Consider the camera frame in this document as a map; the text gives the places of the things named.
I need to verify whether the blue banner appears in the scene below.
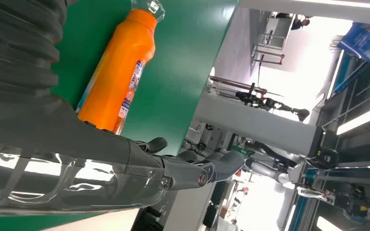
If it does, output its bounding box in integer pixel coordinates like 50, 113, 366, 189
337, 22, 370, 66

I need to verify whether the white metal-legged table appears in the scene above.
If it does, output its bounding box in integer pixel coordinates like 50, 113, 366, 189
252, 13, 296, 66

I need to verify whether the white square pillar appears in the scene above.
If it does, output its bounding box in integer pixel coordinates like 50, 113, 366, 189
194, 92, 321, 157

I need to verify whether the person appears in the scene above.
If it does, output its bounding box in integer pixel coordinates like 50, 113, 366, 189
276, 13, 311, 31

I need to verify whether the black jointed stand device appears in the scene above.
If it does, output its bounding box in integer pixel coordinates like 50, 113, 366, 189
235, 83, 311, 123

